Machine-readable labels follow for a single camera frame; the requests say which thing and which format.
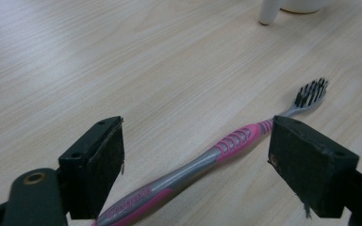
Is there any white cup with side holder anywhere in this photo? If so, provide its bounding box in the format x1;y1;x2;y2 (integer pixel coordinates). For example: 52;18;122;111
258;0;331;26

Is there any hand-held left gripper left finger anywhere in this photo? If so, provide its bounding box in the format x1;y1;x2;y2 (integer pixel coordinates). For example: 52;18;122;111
58;116;126;220

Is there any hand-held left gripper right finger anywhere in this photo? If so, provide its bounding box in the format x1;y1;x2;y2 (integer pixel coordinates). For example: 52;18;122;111
267;115;360;219

